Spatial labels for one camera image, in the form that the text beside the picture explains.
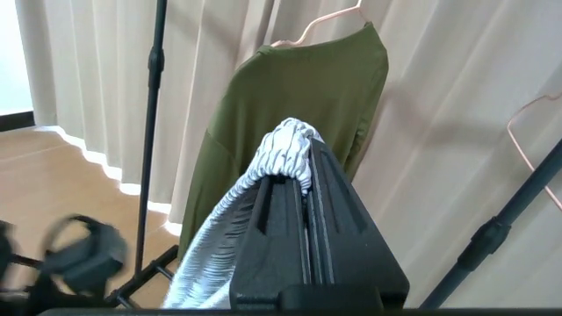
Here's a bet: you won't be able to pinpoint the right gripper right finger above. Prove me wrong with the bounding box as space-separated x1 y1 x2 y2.
306 138 410 308

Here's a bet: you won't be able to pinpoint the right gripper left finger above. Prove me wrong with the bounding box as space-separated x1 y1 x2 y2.
228 175 313 308

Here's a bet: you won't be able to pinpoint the pale grey shorts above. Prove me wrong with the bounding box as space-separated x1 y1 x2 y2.
161 116 327 310

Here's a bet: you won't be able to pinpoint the green shirt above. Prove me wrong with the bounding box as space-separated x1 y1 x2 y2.
177 21 390 261

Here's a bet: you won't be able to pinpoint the pink clothes hanger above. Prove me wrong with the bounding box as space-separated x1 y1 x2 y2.
269 0 368 49
506 90 562 212

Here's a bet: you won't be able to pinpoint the beige curtain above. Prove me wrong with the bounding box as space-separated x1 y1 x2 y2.
15 0 562 308

